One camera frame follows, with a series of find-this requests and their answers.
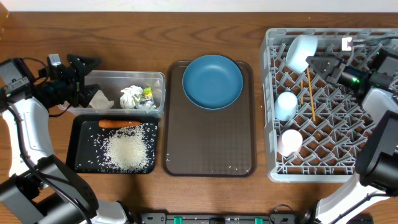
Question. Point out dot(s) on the orange carrot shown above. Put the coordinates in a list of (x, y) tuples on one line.
[(107, 123)]

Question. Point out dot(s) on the brown serving tray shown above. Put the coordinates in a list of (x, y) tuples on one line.
[(208, 143)]

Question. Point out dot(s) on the black waste tray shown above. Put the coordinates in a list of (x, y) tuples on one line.
[(74, 140)]

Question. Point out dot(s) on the pile of white rice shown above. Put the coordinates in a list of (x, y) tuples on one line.
[(127, 150)]

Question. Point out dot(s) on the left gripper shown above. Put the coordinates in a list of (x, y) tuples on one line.
[(76, 83)]

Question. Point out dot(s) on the grey dishwasher rack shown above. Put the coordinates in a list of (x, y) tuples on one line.
[(331, 143)]

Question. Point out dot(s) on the white paper ball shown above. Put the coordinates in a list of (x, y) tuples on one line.
[(131, 97)]

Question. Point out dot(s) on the dark blue plate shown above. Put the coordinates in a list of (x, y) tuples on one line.
[(212, 82)]

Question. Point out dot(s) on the pink cup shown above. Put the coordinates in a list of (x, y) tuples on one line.
[(289, 142)]

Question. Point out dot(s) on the light blue cup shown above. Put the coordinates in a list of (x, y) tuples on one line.
[(286, 106)]

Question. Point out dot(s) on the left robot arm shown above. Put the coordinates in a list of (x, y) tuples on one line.
[(40, 187)]

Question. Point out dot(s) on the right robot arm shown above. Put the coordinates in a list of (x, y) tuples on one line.
[(375, 176)]

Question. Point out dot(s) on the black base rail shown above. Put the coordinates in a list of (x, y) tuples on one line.
[(162, 218)]

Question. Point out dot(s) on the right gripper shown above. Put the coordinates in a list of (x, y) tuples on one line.
[(331, 66)]

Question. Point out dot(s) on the light blue bowl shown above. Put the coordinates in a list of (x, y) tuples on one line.
[(302, 47)]

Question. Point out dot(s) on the white tissue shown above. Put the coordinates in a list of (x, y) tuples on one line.
[(100, 101)]

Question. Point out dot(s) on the right wooden chopstick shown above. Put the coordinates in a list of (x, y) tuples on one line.
[(311, 94)]

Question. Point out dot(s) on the green snack wrapper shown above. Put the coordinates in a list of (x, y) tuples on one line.
[(144, 99)]

